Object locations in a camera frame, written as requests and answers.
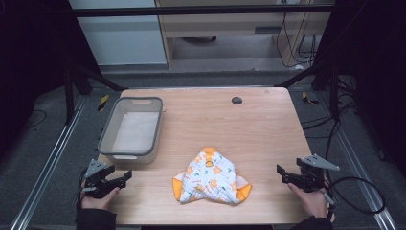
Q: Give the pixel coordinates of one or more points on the yellow black tape strip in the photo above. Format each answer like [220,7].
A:
[103,103]
[309,98]

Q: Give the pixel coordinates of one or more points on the person's right hand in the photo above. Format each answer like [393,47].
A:
[314,202]

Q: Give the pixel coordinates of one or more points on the white cabinet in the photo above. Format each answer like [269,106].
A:
[124,41]

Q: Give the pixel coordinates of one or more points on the dark round table grommet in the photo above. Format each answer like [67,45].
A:
[236,100]

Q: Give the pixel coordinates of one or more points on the grey rimmed plastic basket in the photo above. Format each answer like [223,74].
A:
[135,131]

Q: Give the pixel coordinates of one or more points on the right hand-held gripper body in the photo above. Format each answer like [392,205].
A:
[311,177]

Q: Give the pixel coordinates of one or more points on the aluminium floor rail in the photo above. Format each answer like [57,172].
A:
[360,179]
[48,166]

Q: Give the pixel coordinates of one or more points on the black curtain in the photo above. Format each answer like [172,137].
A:
[32,64]
[376,80]

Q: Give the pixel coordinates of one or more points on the black metal stand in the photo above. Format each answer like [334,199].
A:
[333,92]
[68,96]

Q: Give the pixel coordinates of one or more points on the person's left hand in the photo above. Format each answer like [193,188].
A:
[95,203]

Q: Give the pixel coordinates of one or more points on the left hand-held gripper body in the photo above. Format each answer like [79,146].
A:
[95,179]

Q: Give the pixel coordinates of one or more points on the black horizontal frame bar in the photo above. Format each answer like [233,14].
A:
[191,10]

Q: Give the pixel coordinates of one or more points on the white orange flowered baby garment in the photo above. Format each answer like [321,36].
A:
[212,179]

